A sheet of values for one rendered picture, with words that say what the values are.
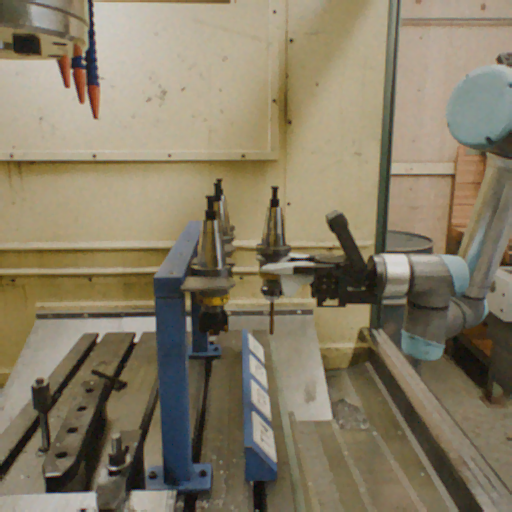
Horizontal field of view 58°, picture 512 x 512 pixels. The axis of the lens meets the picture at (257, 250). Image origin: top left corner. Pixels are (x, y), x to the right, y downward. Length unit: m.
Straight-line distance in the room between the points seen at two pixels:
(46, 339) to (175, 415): 0.92
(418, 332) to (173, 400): 0.45
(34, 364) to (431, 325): 1.10
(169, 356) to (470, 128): 0.54
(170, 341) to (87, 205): 0.92
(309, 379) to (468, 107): 0.88
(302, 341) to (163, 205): 0.60
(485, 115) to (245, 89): 0.84
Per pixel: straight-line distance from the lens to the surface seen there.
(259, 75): 1.44
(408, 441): 1.31
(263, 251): 0.79
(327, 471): 1.08
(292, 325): 1.51
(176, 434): 0.73
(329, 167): 1.46
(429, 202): 3.23
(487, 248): 0.94
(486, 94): 0.76
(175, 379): 0.68
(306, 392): 1.35
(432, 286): 0.86
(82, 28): 0.46
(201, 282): 0.63
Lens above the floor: 1.40
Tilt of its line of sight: 13 degrees down
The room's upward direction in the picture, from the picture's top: straight up
